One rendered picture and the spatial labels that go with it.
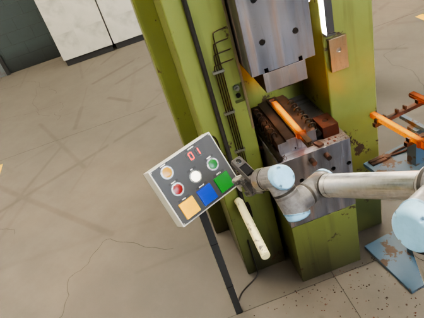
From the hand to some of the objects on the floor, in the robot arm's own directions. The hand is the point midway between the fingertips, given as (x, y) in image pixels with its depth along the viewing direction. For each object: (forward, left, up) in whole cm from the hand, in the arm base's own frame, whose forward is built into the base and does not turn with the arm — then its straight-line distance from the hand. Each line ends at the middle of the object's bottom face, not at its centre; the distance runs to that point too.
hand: (233, 178), depth 186 cm
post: (+21, +11, -107) cm, 109 cm away
